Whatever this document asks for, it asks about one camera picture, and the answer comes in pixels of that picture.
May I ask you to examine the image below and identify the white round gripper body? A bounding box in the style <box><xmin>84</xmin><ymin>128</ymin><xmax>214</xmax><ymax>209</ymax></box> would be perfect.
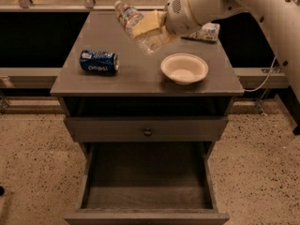
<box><xmin>164</xmin><ymin>0</ymin><xmax>201</xmax><ymax>36</ymax></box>

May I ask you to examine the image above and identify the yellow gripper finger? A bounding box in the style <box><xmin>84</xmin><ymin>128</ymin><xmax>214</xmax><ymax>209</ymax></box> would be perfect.
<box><xmin>140</xmin><ymin>26</ymin><xmax>177</xmax><ymax>53</ymax></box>
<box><xmin>132</xmin><ymin>10</ymin><xmax>161</xmax><ymax>38</ymax></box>

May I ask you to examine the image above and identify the clear plastic water bottle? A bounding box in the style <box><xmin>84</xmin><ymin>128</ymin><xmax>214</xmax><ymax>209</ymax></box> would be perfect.
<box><xmin>114</xmin><ymin>1</ymin><xmax>166</xmax><ymax>55</ymax></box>

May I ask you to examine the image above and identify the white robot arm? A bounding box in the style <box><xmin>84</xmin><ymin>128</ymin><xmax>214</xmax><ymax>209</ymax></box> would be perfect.
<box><xmin>132</xmin><ymin>0</ymin><xmax>300</xmax><ymax>99</ymax></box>

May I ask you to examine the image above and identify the white labelled plastic bottle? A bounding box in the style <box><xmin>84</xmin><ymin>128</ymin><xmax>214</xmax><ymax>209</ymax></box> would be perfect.
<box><xmin>186</xmin><ymin>22</ymin><xmax>220</xmax><ymax>42</ymax></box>

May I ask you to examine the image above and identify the closed grey top drawer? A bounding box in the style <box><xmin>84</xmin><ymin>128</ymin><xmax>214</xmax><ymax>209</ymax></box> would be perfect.
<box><xmin>65</xmin><ymin>116</ymin><xmax>228</xmax><ymax>143</ymax></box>

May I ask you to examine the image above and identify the round dark drawer knob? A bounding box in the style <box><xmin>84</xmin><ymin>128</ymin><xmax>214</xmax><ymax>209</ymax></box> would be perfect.
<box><xmin>143</xmin><ymin>127</ymin><xmax>152</xmax><ymax>137</ymax></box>

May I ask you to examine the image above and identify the grey wooden drawer cabinet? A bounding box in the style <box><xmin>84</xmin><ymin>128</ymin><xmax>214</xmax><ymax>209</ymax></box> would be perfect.
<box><xmin>50</xmin><ymin>9</ymin><xmax>245</xmax><ymax>225</ymax></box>

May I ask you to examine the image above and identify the open grey middle drawer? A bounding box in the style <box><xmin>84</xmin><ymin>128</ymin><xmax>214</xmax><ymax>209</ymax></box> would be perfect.
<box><xmin>65</xmin><ymin>142</ymin><xmax>230</xmax><ymax>225</ymax></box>

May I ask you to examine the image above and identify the white paper bowl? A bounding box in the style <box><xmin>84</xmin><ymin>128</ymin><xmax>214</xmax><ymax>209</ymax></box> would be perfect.
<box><xmin>160</xmin><ymin>53</ymin><xmax>209</xmax><ymax>85</ymax></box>

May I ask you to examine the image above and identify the blue Pepsi can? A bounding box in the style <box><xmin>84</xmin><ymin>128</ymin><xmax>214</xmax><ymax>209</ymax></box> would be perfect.
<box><xmin>80</xmin><ymin>50</ymin><xmax>119</xmax><ymax>73</ymax></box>

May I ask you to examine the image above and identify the white cable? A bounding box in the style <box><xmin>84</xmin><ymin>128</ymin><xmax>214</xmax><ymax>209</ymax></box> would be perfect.
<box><xmin>243</xmin><ymin>55</ymin><xmax>278</xmax><ymax>94</ymax></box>

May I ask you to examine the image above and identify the metal railing frame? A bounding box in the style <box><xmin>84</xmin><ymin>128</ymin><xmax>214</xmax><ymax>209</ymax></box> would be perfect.
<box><xmin>0</xmin><ymin>0</ymin><xmax>300</xmax><ymax>91</ymax></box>

